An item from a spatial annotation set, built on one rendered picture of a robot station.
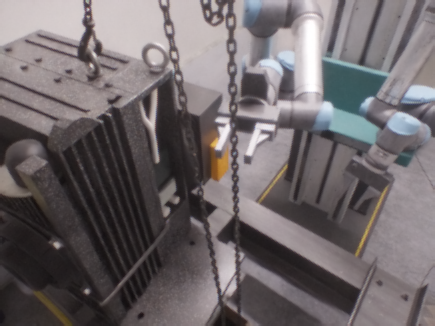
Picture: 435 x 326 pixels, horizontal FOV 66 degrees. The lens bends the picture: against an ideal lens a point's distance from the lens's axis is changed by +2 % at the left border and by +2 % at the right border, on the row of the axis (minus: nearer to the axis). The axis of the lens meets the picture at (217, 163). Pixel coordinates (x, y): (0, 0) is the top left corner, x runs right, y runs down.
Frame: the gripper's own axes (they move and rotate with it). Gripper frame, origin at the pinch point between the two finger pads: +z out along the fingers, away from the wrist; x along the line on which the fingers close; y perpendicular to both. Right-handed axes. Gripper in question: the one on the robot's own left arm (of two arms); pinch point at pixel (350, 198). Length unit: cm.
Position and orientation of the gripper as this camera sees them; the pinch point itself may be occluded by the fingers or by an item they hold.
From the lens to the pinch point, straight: 122.0
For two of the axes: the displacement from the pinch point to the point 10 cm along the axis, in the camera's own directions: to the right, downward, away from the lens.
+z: -3.4, 8.0, 4.9
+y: -5.8, 2.3, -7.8
